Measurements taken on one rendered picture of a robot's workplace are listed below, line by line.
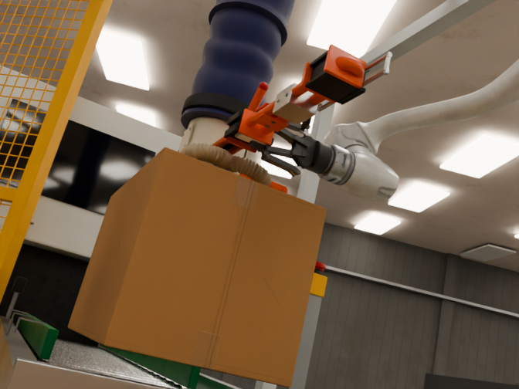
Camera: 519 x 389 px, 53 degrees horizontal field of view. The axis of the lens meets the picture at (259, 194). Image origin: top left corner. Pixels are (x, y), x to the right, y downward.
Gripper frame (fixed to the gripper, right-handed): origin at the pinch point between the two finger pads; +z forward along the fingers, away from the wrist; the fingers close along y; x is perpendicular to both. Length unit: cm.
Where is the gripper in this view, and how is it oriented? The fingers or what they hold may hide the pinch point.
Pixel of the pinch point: (252, 130)
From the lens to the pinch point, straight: 121.9
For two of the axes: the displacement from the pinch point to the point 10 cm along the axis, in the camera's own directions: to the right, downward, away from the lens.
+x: -4.5, 1.7, 8.8
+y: -2.2, 9.3, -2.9
